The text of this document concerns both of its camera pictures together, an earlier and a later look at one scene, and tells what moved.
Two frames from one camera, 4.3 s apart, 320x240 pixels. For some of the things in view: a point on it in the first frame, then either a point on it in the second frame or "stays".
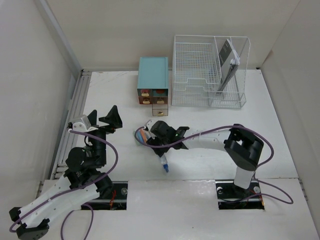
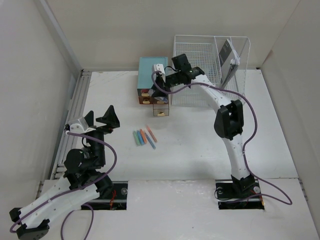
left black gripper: x=112 y=119 stays
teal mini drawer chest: x=152 y=85 stays
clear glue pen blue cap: x=164 y=161 → x=161 y=98
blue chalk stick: x=139 y=136 stays
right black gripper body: x=155 y=140 → x=172 y=80
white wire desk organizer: x=195 y=70 stays
